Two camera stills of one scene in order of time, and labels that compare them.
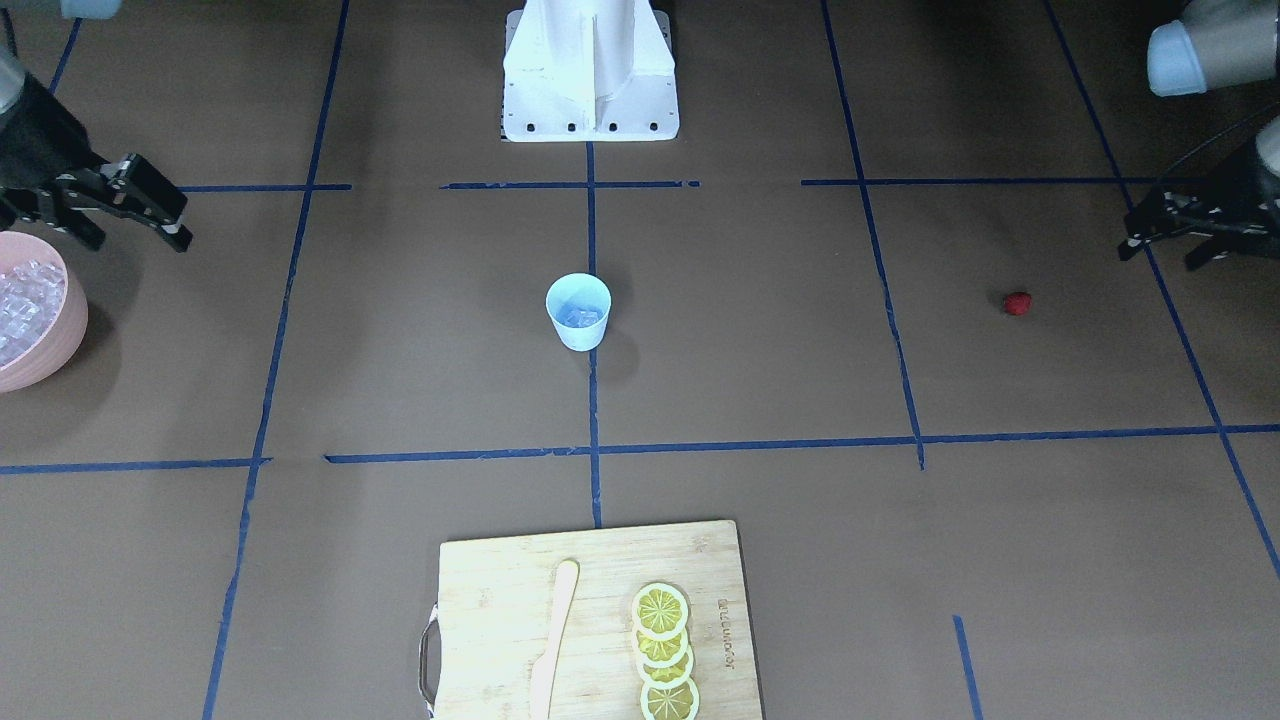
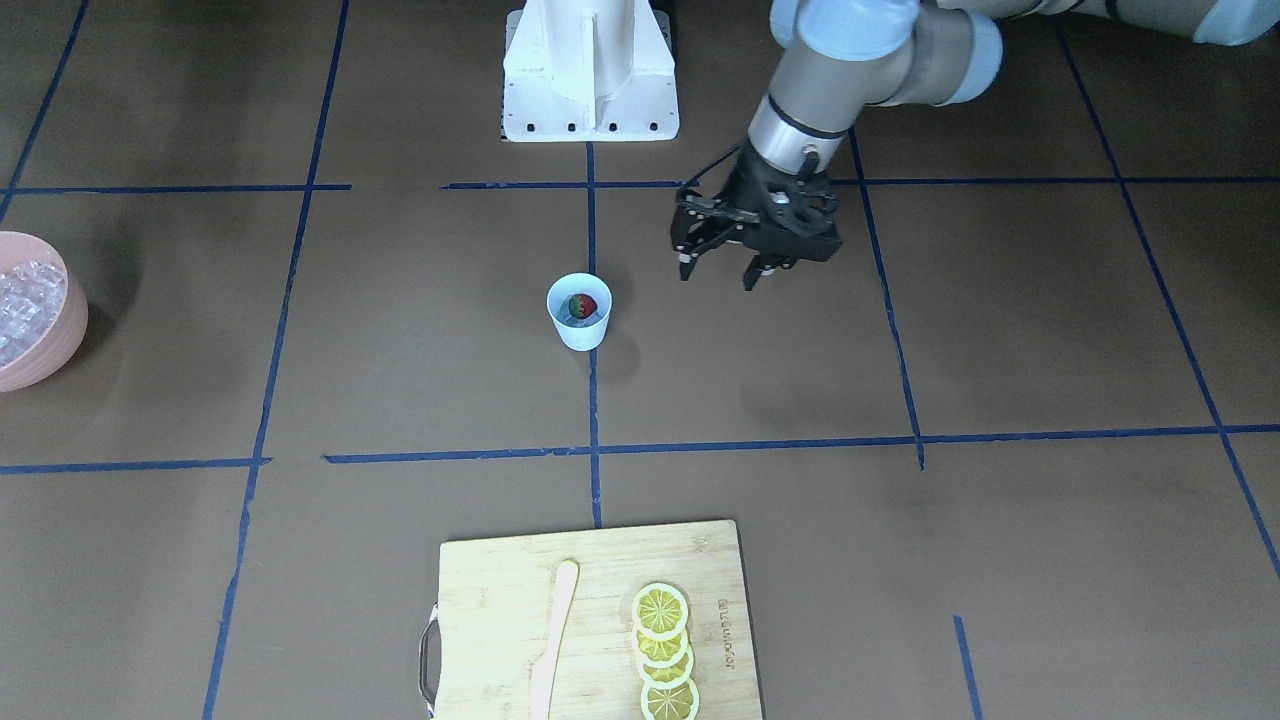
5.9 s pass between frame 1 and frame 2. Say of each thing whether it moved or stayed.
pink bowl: stayed
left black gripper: moved
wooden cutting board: stayed
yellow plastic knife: stayed
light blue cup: stayed
